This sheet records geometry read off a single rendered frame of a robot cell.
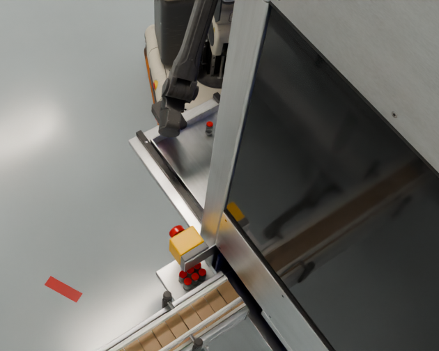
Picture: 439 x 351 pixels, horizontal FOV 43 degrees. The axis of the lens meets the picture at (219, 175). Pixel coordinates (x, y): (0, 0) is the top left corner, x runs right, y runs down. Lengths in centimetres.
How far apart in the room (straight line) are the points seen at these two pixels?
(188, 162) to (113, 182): 103
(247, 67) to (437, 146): 34
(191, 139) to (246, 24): 94
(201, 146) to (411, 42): 117
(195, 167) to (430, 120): 112
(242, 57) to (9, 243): 190
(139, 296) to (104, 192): 53
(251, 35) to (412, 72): 28
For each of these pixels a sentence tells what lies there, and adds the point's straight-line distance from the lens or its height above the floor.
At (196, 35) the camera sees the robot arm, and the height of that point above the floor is 130.
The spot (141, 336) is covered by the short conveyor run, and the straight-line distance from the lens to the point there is 140.
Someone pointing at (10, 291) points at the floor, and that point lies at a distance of 249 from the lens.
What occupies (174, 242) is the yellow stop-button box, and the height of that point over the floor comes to 103.
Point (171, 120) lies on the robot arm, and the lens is 144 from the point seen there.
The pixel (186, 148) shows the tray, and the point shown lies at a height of 88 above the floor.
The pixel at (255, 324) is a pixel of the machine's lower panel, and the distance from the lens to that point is 148.
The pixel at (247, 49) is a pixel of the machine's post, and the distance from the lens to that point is 81.
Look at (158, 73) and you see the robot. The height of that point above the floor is 27.
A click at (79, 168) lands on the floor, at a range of 269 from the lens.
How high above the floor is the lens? 229
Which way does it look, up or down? 60 degrees down
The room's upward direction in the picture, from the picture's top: 10 degrees clockwise
